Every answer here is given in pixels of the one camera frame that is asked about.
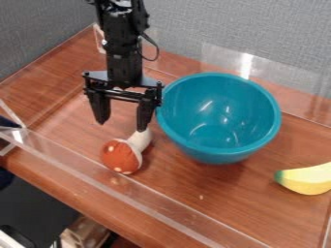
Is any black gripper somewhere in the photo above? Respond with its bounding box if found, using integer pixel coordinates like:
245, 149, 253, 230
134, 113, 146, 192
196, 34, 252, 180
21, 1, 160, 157
82, 51, 162, 132

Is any red and white plush mushroom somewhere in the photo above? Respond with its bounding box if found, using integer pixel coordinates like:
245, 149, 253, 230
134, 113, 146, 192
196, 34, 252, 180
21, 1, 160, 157
101, 129, 152, 174

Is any blue plastic bowl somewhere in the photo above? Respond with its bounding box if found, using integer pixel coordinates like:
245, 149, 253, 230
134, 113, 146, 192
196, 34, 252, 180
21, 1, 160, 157
156, 73, 281, 165

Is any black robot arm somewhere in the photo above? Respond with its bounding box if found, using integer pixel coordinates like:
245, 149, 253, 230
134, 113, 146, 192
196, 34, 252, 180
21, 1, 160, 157
82, 0, 162, 132

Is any clear acrylic front barrier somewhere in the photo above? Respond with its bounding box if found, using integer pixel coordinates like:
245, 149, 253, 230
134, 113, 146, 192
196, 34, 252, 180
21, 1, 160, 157
0, 100, 269, 248

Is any clear acrylic barrier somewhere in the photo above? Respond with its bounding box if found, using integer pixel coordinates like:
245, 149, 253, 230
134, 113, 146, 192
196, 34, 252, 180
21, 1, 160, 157
0, 100, 269, 248
200, 43, 331, 128

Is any clear acrylic back barrier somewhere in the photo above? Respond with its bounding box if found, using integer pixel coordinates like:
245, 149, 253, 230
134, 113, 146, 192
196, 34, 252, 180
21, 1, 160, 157
200, 43, 331, 128

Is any yellow plush banana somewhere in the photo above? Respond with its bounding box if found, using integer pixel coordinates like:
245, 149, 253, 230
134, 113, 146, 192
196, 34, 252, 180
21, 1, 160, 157
273, 162, 331, 196

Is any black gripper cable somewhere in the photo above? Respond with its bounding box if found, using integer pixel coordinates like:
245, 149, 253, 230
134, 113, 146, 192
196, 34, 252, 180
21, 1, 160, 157
136, 6, 160, 62

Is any clear acrylic corner bracket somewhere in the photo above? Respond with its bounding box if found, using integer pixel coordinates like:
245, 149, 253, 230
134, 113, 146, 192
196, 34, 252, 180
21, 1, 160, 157
92, 23, 105, 54

